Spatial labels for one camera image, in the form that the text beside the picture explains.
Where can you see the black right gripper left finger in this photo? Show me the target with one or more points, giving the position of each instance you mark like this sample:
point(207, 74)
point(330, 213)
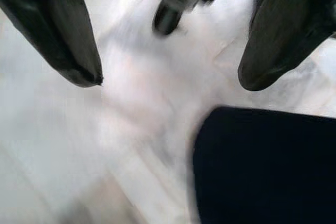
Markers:
point(60, 37)

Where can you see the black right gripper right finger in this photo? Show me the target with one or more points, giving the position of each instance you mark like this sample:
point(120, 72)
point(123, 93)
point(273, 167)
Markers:
point(278, 37)

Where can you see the black shirt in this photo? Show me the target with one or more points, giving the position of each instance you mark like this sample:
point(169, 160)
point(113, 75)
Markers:
point(262, 169)

